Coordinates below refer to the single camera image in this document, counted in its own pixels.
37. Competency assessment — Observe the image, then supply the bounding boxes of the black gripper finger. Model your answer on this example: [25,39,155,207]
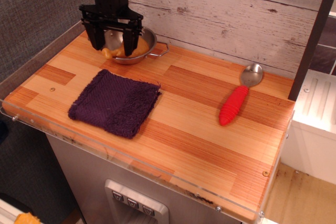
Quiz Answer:
[83,23,105,50]
[123,29,139,56]

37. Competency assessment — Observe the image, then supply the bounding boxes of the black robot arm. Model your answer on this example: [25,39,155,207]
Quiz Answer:
[79,0,143,57]

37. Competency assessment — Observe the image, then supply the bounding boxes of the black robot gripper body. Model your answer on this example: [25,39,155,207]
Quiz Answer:
[79,0,143,35]

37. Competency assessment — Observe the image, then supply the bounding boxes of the yellow toy chicken leg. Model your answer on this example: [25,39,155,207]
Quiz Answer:
[101,37,150,59]

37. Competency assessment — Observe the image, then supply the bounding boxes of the red handled metal spoon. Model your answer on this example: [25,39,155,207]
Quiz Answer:
[218,63,263,126]

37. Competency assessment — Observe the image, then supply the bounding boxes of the dark right vertical post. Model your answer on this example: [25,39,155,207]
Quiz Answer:
[288,0,334,101]

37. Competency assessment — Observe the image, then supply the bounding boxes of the small metal bowl with handles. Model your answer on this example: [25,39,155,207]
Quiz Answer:
[103,28,170,65]

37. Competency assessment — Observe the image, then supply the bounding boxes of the purple rag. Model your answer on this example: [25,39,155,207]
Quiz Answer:
[68,69,161,139]

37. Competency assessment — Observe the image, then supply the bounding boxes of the clear acrylic left guard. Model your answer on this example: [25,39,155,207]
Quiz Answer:
[1,20,85,101]

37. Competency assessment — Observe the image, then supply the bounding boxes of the clear acrylic front guard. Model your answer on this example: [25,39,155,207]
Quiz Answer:
[1,101,264,223]

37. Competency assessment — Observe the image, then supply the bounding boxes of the silver dispenser button panel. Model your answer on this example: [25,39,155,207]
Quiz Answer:
[104,179,170,223]

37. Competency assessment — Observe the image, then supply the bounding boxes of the clear acrylic guard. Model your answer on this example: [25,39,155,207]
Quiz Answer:
[1,20,85,101]
[1,101,264,223]

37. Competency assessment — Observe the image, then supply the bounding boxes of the yellow object bottom left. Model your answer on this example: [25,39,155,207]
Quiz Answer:
[14,212,41,224]

